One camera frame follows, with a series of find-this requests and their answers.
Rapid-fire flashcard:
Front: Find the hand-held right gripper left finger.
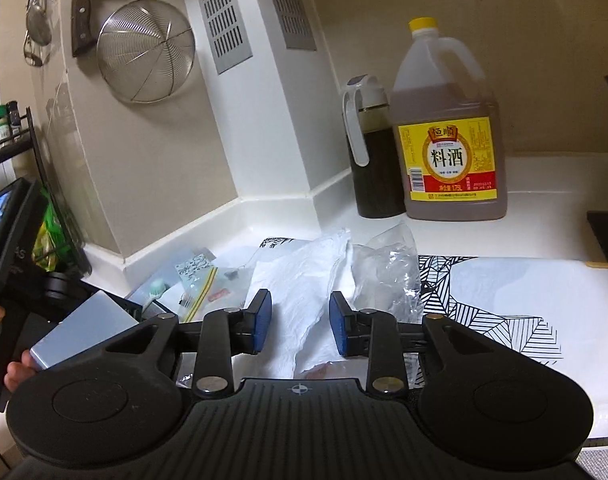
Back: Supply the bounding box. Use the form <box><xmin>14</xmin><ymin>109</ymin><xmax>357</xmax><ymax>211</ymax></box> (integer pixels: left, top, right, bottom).
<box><xmin>104</xmin><ymin>288</ymin><xmax>273</xmax><ymax>396</ymax></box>

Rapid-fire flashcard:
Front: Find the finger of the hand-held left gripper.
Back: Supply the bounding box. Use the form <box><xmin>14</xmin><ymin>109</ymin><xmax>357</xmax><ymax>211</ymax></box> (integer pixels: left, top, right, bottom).
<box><xmin>49</xmin><ymin>271</ymin><xmax>145</xmax><ymax>320</ymax></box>

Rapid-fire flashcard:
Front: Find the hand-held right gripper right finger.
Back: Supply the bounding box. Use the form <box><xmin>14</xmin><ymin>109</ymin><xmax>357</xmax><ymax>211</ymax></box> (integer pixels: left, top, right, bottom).
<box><xmin>329</xmin><ymin>290</ymin><xmax>489</xmax><ymax>395</ymax></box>

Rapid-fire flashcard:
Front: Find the grey rectangular box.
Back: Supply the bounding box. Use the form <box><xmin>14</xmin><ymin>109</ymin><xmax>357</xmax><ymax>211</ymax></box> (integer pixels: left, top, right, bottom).
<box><xmin>29</xmin><ymin>290</ymin><xmax>146</xmax><ymax>372</ymax></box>

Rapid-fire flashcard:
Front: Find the white plastic bag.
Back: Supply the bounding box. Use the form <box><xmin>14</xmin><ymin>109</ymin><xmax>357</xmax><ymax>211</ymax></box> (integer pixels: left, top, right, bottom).
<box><xmin>244</xmin><ymin>227</ymin><xmax>357</xmax><ymax>378</ymax></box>

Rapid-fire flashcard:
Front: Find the clear zip bag yellow line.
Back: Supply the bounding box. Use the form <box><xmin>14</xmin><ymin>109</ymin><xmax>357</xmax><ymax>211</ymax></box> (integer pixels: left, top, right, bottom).
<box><xmin>171</xmin><ymin>252</ymin><xmax>247</xmax><ymax>323</ymax></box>

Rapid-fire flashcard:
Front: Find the person's left hand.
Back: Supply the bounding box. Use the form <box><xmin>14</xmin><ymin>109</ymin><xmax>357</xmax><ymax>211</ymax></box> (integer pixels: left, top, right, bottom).
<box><xmin>0</xmin><ymin>302</ymin><xmax>40</xmax><ymax>392</ymax></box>

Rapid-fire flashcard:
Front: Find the green snack bag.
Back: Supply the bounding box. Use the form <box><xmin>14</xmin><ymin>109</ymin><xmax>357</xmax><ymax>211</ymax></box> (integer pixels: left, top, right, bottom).
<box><xmin>34</xmin><ymin>187</ymin><xmax>65</xmax><ymax>271</ymax></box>

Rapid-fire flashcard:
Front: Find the crinkled clear plastic bag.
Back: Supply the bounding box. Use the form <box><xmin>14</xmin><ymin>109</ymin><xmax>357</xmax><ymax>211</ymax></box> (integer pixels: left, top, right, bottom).
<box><xmin>351</xmin><ymin>220</ymin><xmax>427</xmax><ymax>326</ymax></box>

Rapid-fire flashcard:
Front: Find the black cap spice jar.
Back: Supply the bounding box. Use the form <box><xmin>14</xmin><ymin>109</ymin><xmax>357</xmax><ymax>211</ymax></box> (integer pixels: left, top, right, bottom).
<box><xmin>6</xmin><ymin>101</ymin><xmax>24</xmax><ymax>141</ymax></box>

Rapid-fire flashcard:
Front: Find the dark oil dispenser bottle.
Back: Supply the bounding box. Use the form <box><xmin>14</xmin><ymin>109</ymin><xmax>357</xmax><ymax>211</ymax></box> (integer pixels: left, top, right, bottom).
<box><xmin>340</xmin><ymin>76</ymin><xmax>407</xmax><ymax>219</ymax></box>

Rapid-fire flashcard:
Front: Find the metal mesh strainer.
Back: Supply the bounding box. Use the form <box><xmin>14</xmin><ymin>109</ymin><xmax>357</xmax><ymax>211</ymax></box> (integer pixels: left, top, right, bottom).
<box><xmin>96</xmin><ymin>0</ymin><xmax>196</xmax><ymax>104</ymax></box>

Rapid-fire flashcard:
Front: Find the hanging kitchen cleaver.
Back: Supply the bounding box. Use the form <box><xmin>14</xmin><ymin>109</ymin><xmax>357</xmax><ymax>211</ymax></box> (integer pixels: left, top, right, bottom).
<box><xmin>71</xmin><ymin>0</ymin><xmax>102</xmax><ymax>58</ymax></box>

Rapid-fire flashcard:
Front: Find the cooking wine jug yellow label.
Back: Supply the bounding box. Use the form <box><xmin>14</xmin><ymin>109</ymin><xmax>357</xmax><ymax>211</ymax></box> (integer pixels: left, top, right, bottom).
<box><xmin>390</xmin><ymin>16</ymin><xmax>508</xmax><ymax>221</ymax></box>

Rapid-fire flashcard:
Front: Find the grey vent grille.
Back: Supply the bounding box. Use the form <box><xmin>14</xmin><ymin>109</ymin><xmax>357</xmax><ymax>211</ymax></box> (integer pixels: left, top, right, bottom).
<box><xmin>191</xmin><ymin>0</ymin><xmax>253</xmax><ymax>73</ymax></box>

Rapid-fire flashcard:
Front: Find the black wire rack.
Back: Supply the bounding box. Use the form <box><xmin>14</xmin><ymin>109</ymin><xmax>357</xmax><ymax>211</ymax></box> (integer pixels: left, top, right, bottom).
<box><xmin>0</xmin><ymin>106</ymin><xmax>92</xmax><ymax>281</ymax></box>

